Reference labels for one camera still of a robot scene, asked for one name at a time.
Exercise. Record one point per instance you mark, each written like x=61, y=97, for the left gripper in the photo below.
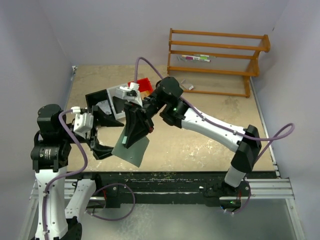
x=93, y=130

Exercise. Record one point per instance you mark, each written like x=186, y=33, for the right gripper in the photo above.
x=139, y=115

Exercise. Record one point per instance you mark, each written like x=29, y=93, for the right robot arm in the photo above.
x=167, y=101

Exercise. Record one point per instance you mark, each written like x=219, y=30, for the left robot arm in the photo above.
x=58, y=154

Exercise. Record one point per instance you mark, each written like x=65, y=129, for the black cards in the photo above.
x=118, y=104

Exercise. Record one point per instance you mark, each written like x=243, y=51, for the silver cards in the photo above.
x=105, y=107

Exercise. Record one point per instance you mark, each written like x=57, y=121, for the red bin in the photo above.
x=144, y=85

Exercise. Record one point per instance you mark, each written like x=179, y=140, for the white bin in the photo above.
x=110, y=94

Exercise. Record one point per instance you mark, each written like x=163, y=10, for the black bin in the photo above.
x=100, y=99

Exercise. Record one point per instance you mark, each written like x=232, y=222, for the purple marker pen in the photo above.
x=196, y=58

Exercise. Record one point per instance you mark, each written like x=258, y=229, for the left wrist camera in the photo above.
x=83, y=122

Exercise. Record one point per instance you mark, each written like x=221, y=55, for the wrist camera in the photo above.
x=130, y=93
x=83, y=122

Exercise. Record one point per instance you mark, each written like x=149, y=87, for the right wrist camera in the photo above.
x=130, y=93

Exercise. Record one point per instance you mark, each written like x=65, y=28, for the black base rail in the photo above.
x=167, y=188

